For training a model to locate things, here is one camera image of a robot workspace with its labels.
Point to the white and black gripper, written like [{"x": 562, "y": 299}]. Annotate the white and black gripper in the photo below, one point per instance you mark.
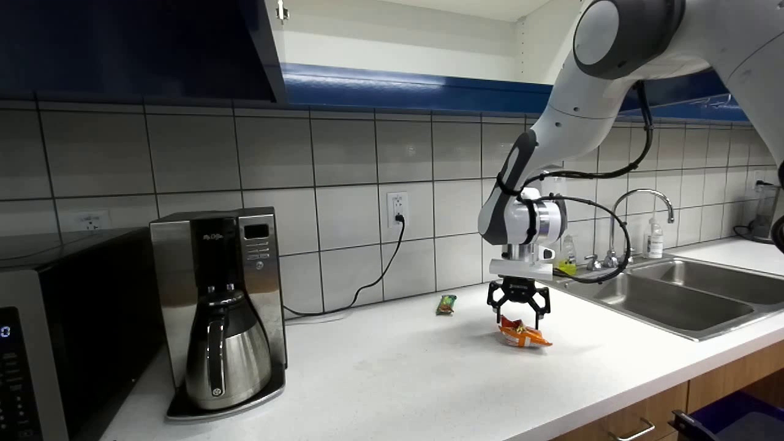
[{"x": 525, "y": 225}]

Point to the orange Cheetos chip bag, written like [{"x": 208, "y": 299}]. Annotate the orange Cheetos chip bag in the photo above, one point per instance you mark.
[{"x": 523, "y": 335}]

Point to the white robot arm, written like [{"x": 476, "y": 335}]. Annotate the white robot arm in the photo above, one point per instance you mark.
[{"x": 618, "y": 47}]

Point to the green snack bar wrapper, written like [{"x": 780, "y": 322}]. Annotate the green snack bar wrapper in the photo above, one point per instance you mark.
[{"x": 447, "y": 305}]

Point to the chrome faucet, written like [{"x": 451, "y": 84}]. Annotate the chrome faucet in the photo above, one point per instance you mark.
[{"x": 625, "y": 237}]

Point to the clear soap pump bottle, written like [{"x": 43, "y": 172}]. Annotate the clear soap pump bottle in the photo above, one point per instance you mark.
[{"x": 655, "y": 240}]

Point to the stainless steel double sink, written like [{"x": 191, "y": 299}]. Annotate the stainless steel double sink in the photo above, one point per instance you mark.
[{"x": 686, "y": 297}]

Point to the wooden lower drawer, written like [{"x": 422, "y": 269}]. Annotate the wooden lower drawer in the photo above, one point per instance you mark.
[{"x": 644, "y": 419}]

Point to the dark appliance far right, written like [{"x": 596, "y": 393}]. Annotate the dark appliance far right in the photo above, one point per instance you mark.
[{"x": 768, "y": 212}]

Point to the blue bin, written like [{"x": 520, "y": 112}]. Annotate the blue bin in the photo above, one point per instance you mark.
[{"x": 736, "y": 416}]

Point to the steel coffee carafe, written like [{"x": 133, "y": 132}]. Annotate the steel coffee carafe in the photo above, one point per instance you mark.
[{"x": 229, "y": 357}]

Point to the black microwave oven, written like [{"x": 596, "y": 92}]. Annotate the black microwave oven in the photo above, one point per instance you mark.
[{"x": 78, "y": 322}]

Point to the white wall outlet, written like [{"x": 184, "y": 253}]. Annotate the white wall outlet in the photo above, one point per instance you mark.
[{"x": 397, "y": 209}]

